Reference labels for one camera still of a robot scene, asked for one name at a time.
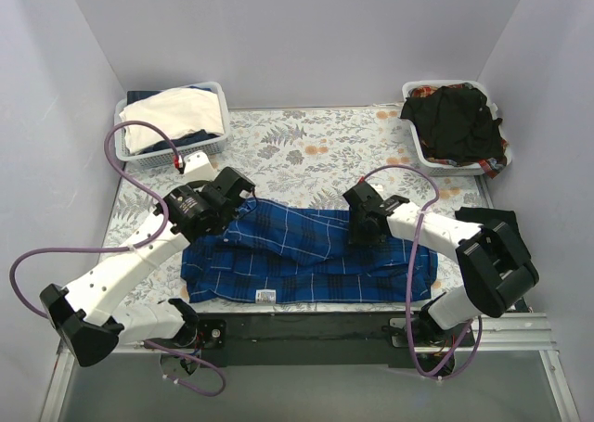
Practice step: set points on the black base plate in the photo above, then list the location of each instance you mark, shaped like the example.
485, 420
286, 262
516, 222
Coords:
251, 339

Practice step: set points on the right white plastic basket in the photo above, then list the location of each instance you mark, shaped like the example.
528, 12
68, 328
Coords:
434, 167

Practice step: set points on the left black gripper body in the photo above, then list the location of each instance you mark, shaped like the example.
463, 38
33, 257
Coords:
230, 207

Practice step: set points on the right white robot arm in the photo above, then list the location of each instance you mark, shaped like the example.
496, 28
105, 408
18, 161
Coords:
495, 265

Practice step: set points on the floral patterned table mat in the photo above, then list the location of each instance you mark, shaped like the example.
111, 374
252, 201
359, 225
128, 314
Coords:
303, 158

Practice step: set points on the folded white shirt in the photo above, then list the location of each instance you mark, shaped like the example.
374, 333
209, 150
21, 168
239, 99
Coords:
171, 111

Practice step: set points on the folded black shirt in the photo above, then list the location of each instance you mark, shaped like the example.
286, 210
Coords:
486, 215

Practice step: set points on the aluminium frame rail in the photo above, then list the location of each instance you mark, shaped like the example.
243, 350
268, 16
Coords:
520, 331

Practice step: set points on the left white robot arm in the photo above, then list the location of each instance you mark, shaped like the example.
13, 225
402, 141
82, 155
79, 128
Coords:
89, 314

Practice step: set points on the blue plaid long sleeve shirt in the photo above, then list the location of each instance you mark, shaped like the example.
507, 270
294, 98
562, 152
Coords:
276, 253

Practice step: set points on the black crumpled shirt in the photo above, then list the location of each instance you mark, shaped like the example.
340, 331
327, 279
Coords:
454, 124

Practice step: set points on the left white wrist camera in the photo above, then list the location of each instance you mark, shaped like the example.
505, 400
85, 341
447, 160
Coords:
195, 167

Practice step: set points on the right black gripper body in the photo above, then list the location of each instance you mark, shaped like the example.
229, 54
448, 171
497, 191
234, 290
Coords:
360, 227

